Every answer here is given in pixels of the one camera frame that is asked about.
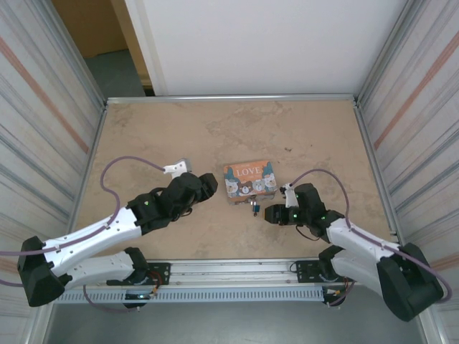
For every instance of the aluminium table frame bar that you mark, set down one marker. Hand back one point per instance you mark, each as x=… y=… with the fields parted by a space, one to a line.
x=229 y=98
x=91 y=157
x=374 y=165

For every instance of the brown cardboard panel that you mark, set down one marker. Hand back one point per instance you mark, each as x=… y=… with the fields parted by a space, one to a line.
x=97 y=25

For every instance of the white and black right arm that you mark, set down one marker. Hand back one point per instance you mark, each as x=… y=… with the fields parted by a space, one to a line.
x=358 y=272

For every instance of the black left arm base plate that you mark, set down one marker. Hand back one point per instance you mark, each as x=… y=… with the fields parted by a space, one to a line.
x=159 y=274

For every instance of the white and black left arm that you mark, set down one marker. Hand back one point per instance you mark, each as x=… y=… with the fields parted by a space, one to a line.
x=107 y=267

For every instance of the small blue padlock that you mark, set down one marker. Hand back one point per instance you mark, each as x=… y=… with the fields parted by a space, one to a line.
x=255 y=205

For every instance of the bear print LOVE box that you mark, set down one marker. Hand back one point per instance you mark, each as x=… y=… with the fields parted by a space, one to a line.
x=247 y=179

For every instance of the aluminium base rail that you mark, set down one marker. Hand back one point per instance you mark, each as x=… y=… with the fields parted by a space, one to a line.
x=229 y=268

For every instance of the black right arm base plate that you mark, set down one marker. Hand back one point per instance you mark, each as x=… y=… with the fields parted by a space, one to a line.
x=305 y=272

